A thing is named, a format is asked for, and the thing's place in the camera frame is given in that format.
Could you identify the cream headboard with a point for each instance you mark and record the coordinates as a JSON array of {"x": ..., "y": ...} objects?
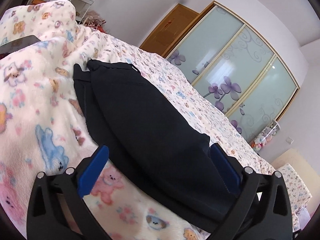
[{"x": 306, "y": 172}]

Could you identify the white wall socket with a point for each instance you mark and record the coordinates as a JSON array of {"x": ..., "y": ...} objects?
[{"x": 290, "y": 140}]

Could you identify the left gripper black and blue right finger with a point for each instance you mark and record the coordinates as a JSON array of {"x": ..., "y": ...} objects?
[{"x": 262, "y": 209}]

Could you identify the floral glass sliding wardrobe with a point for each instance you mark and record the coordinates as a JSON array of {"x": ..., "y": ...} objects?
[{"x": 234, "y": 68}]

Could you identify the pink clothes pile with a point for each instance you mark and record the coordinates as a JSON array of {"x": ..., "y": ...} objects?
[{"x": 93, "y": 20}]

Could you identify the black pants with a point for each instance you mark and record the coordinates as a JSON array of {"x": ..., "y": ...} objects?
[{"x": 153, "y": 145}]

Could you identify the clear container of plush toys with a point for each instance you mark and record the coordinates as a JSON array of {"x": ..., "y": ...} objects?
[{"x": 265, "y": 136}]

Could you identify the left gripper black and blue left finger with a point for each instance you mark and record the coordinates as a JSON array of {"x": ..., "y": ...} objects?
[{"x": 45, "y": 218}]

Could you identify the brown wooden door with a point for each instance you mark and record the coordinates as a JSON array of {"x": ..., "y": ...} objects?
[{"x": 174, "y": 26}]

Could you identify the floral print bed sheet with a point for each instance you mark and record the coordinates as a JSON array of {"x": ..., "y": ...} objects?
[{"x": 201, "y": 115}]

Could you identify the floral print pillow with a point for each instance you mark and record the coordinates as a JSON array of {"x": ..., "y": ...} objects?
[{"x": 298, "y": 192}]

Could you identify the fluffy bear print blanket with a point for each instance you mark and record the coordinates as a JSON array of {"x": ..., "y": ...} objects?
[{"x": 42, "y": 127}]

